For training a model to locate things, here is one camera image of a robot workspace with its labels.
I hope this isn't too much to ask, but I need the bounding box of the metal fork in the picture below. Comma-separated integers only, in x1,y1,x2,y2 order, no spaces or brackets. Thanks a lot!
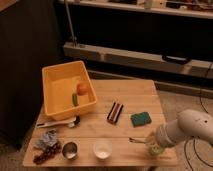
129,138,146,144

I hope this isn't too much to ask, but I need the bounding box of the black handle on shelf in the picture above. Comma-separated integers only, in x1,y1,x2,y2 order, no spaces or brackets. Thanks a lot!
162,55,191,65

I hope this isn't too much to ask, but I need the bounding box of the dark grape bunch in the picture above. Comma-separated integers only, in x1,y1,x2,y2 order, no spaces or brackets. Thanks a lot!
33,142,62,165

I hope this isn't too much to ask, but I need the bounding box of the green sponge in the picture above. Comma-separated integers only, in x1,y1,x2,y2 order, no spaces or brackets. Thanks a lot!
131,112,152,127

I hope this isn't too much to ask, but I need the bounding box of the black cable on floor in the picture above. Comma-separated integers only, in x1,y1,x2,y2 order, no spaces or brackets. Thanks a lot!
184,138,213,171

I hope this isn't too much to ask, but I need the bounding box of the green plastic cup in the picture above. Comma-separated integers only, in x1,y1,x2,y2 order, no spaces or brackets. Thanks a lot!
148,144,165,156

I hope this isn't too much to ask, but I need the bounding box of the wooden table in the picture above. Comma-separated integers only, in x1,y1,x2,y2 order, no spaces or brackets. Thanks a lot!
22,78,179,168

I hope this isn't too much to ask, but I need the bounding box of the grey metal shelf rail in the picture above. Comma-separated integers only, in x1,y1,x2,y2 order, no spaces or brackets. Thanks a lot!
63,42,210,77

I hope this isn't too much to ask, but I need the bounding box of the small metal cup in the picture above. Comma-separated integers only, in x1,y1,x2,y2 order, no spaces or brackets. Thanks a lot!
62,142,78,160

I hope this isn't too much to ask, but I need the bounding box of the brown striped sponge block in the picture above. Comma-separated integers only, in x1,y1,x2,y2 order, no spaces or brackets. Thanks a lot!
107,102,123,124

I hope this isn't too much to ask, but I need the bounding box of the grey crumpled cloth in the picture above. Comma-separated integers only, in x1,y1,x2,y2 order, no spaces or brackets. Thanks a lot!
34,130,57,150

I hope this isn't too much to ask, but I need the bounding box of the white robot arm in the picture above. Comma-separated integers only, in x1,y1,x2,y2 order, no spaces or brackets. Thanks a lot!
145,109,213,148

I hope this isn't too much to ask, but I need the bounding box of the white bowl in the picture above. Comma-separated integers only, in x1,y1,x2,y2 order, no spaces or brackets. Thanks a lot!
93,139,112,159

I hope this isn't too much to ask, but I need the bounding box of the orange fruit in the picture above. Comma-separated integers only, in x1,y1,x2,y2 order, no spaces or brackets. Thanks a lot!
77,83,88,95

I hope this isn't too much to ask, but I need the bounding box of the yellow plastic bin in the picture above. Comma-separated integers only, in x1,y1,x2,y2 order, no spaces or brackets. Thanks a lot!
42,61,97,120

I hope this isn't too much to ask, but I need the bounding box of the green pepper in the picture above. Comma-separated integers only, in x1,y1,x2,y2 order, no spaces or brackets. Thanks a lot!
72,93,79,106

